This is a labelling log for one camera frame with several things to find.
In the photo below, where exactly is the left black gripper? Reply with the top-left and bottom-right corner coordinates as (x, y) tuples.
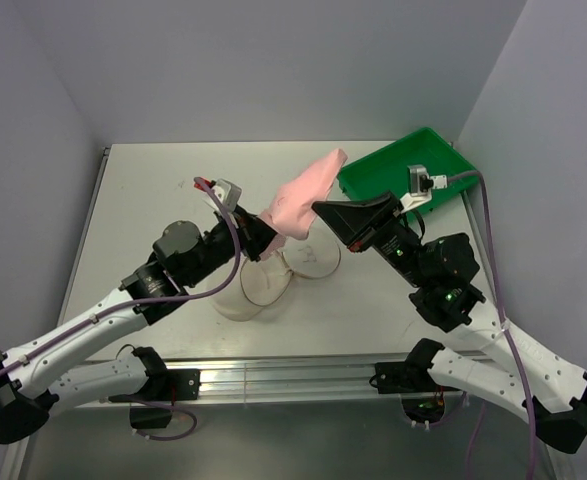
(184, 204), (284, 286)

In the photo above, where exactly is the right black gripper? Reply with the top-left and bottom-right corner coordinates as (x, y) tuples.
(311, 189), (429, 287)

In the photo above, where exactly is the pink bra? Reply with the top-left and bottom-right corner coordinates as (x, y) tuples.
(258, 149), (348, 260)

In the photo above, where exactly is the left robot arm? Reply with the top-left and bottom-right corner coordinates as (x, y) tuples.
(0, 208), (284, 444)

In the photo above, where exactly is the green plastic tray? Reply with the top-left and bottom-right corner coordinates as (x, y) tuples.
(337, 127), (474, 200)

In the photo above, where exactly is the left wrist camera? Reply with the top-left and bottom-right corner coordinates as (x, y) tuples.
(194, 177), (242, 213)

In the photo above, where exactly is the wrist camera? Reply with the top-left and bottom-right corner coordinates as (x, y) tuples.
(400, 165), (448, 213)
(194, 177), (242, 213)

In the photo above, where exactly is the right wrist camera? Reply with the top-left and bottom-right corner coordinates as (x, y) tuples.
(400, 165), (448, 213)

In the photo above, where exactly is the aluminium table frame rail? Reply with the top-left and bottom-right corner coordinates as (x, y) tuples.
(20, 352), (547, 409)

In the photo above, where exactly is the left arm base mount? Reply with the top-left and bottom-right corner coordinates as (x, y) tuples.
(129, 368), (200, 432)

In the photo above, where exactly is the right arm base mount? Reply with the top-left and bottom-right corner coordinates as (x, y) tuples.
(368, 362), (445, 424)

